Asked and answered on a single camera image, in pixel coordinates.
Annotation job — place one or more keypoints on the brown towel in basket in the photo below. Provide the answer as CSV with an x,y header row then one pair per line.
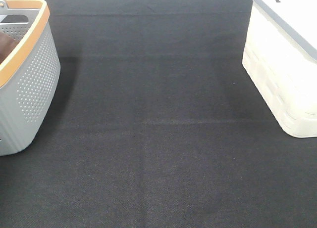
x,y
7,45

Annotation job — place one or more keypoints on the black fabric table mat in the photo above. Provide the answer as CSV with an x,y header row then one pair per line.
x,y
156,124

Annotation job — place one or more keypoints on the grey perforated basket orange rim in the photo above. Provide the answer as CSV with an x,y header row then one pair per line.
x,y
28,76

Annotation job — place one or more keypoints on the white plastic basket grey rim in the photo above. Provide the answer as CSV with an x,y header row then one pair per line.
x,y
280,56

